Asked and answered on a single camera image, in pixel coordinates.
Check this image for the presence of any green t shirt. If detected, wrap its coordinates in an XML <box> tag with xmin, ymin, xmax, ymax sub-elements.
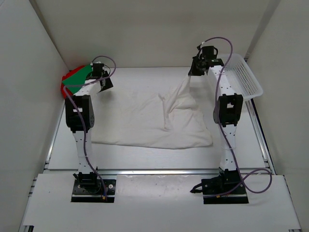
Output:
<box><xmin>62</xmin><ymin>64</ymin><xmax>92</xmax><ymax>96</ymax></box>

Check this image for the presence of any red t shirt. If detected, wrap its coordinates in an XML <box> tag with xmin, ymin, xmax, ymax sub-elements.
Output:
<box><xmin>60</xmin><ymin>65</ymin><xmax>85</xmax><ymax>99</ymax></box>

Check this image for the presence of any white cloth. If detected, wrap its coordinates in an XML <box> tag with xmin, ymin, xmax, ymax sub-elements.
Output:
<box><xmin>91</xmin><ymin>76</ymin><xmax>213</xmax><ymax>149</ymax></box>

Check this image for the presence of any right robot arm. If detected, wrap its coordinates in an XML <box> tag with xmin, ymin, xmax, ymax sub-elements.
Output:
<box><xmin>188</xmin><ymin>46</ymin><xmax>243</xmax><ymax>175</ymax></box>

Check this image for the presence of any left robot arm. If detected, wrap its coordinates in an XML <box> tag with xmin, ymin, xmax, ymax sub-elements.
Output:
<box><xmin>61</xmin><ymin>61</ymin><xmax>113</xmax><ymax>193</ymax></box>

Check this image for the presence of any white plastic basket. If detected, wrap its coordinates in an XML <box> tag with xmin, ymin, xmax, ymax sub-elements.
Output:
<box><xmin>217</xmin><ymin>53</ymin><xmax>263</xmax><ymax>101</ymax></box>

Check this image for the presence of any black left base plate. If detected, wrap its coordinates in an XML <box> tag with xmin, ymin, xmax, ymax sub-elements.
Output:
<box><xmin>71</xmin><ymin>179</ymin><xmax>116</xmax><ymax>203</ymax></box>

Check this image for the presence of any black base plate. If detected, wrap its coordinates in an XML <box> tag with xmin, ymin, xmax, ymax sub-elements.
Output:
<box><xmin>71</xmin><ymin>179</ymin><xmax>116</xmax><ymax>203</ymax></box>
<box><xmin>190</xmin><ymin>171</ymin><xmax>249</xmax><ymax>204</ymax></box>

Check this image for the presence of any aluminium rail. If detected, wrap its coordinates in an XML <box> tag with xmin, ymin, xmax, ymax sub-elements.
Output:
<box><xmin>43</xmin><ymin>168</ymin><xmax>268</xmax><ymax>175</ymax></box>

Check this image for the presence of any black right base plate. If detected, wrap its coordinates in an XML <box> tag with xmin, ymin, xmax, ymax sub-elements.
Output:
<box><xmin>190</xmin><ymin>171</ymin><xmax>249</xmax><ymax>204</ymax></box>

